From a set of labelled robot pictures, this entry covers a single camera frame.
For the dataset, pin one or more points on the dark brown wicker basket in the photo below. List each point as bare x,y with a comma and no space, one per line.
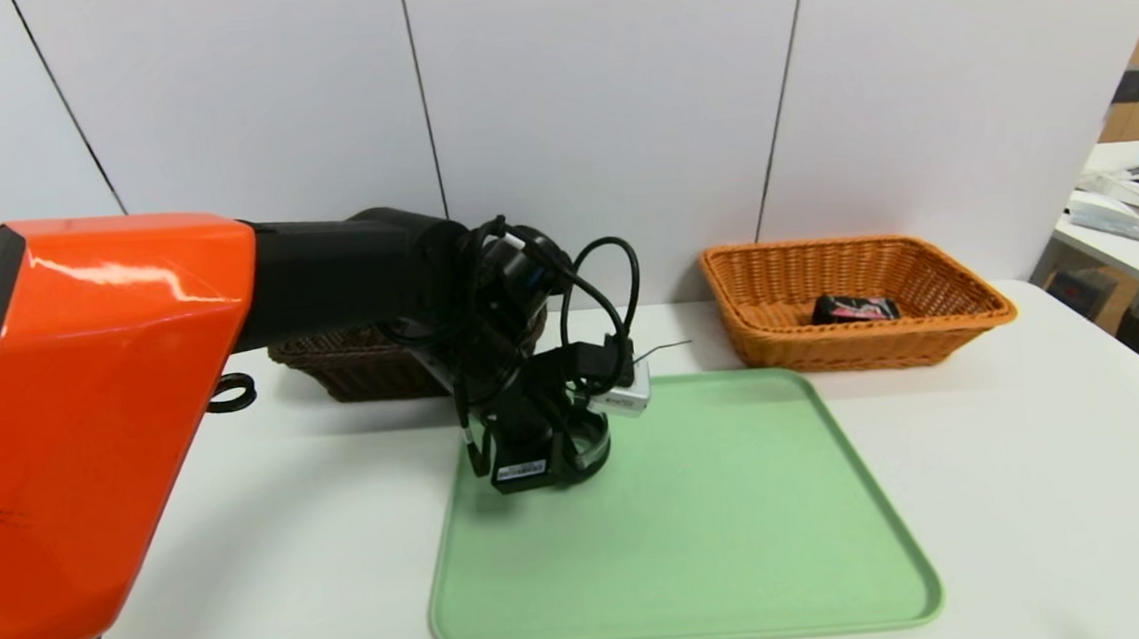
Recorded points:
353,370

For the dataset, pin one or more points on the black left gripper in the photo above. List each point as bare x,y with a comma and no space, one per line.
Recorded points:
521,469

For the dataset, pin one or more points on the glass cup with black holder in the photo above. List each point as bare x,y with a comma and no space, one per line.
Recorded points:
591,448

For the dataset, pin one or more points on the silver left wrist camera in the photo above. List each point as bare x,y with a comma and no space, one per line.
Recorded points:
627,396

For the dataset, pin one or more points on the white side table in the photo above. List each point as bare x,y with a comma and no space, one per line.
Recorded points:
1127,265

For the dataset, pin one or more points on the orange and black left arm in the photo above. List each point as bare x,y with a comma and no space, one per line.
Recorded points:
85,413

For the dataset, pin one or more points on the orange wicker basket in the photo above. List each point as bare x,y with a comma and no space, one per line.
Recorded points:
781,335

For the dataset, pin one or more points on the black pink chewing gum box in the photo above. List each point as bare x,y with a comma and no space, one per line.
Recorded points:
854,309

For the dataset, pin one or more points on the white power strip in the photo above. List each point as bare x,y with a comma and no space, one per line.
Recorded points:
1114,221

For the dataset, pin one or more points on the light green plastic tray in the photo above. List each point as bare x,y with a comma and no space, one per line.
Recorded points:
696,551

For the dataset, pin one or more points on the white flat box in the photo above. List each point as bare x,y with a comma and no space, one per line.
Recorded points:
1137,190

